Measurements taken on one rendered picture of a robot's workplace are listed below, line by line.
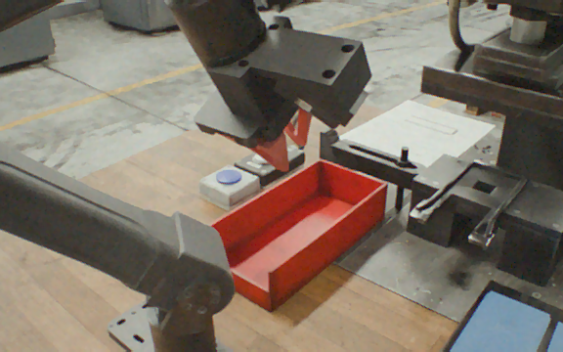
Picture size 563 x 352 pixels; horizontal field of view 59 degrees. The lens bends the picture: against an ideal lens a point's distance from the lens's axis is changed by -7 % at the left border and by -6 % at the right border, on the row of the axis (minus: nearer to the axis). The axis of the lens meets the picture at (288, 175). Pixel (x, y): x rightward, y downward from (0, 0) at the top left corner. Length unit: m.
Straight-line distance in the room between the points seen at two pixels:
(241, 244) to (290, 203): 0.11
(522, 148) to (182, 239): 0.63
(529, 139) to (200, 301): 0.63
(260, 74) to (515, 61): 0.31
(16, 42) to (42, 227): 4.59
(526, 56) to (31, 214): 0.49
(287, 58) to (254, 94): 0.04
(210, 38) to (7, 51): 4.63
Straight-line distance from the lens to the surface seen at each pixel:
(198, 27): 0.37
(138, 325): 0.60
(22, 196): 0.42
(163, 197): 0.84
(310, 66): 0.36
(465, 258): 0.72
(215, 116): 0.43
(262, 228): 0.73
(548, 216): 0.69
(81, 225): 0.43
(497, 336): 0.59
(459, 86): 0.64
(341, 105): 0.35
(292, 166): 0.87
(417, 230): 0.74
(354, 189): 0.78
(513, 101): 0.62
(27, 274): 0.74
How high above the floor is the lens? 1.32
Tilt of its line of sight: 29 degrees down
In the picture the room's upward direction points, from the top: straight up
